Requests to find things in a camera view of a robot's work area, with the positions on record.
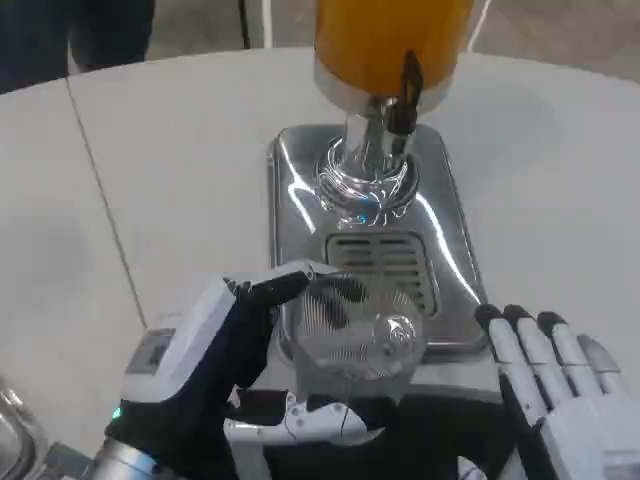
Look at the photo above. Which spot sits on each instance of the slotted drip tray grid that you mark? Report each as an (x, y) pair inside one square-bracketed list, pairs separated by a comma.
[(395, 260)]

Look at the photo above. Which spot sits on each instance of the person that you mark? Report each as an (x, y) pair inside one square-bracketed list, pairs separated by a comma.
[(75, 35)]

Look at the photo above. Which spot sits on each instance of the clear ribbed glass cup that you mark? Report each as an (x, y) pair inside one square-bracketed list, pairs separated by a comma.
[(360, 340)]

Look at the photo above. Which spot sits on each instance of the orange juice drink dispenser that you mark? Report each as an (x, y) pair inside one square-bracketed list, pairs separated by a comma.
[(365, 45)]

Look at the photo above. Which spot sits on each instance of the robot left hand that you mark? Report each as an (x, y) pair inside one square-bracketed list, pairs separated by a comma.
[(200, 360)]

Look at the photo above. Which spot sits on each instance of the robot left silver forearm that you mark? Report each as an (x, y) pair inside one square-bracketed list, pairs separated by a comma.
[(125, 462)]

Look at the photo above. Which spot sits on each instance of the shiny steel object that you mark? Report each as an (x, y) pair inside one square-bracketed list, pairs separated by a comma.
[(20, 430)]

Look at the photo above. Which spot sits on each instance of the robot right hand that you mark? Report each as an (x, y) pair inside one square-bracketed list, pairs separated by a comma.
[(585, 415)]

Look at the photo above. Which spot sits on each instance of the steel drip tray base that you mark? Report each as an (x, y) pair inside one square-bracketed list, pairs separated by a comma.
[(450, 240)]

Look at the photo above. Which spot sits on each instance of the black dispenser tap lever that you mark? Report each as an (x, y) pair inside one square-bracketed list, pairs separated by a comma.
[(411, 95)]

